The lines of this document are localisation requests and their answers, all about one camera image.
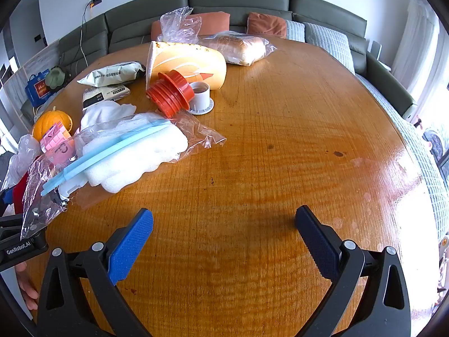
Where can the green and white snack packet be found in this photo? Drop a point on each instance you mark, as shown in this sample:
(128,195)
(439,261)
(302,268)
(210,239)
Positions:
(108,73)

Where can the crumpled clear plastic bag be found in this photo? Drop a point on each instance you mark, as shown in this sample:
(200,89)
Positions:
(22,154)

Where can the green leather sofa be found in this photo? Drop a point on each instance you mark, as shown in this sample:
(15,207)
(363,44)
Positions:
(238,1)

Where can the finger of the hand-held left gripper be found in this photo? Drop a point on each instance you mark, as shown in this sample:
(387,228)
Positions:
(5,202)
(14,226)

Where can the grey striped cushion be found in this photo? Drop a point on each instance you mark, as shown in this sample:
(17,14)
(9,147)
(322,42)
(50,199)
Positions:
(333,45)
(296,30)

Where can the clear zip bag blue seal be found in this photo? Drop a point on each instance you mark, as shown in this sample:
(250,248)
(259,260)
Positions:
(200,133)

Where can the orange ribbed plastic funnel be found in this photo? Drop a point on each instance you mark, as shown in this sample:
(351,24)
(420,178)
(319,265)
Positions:
(168,94)

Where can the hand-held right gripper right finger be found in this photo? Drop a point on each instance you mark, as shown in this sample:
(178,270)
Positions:
(317,242)

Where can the orange yellow bread bag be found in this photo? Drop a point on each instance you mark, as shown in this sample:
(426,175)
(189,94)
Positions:
(189,63)

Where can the person's left hand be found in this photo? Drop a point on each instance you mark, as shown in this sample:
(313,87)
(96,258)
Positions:
(28,289)

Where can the small orange pumpkin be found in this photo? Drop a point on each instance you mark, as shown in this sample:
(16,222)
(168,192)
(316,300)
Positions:
(49,119)

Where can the orange cushion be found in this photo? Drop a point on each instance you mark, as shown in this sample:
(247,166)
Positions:
(266,24)
(210,24)

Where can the pink paper box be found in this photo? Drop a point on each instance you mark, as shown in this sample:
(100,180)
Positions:
(56,140)

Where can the white curtain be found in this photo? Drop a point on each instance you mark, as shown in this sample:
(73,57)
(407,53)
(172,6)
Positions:
(417,42)

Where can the wall socket with charger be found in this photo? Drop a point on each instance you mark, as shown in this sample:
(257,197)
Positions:
(95,1)

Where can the crumpled white tissue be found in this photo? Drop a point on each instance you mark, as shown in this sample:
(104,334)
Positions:
(105,112)

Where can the white packet with black label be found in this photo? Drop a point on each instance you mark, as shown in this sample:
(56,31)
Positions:
(105,94)

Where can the bread loaf in clear bag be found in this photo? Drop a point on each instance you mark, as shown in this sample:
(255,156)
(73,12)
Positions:
(238,47)

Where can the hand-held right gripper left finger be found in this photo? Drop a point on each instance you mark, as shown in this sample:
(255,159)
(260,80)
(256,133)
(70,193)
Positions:
(133,242)

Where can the blue shopping bag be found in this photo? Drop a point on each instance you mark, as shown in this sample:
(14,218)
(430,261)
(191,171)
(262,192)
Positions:
(38,89)

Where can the grey quilted sofa blanket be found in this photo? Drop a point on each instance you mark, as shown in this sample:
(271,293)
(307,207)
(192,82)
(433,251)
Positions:
(414,140)

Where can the empty clear plastic bag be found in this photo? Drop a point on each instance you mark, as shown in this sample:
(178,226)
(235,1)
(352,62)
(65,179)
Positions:
(179,24)

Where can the green hat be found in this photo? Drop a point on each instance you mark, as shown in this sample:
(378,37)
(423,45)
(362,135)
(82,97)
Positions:
(56,77)

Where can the wood framed grey divider panel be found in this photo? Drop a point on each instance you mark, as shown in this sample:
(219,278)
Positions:
(35,63)

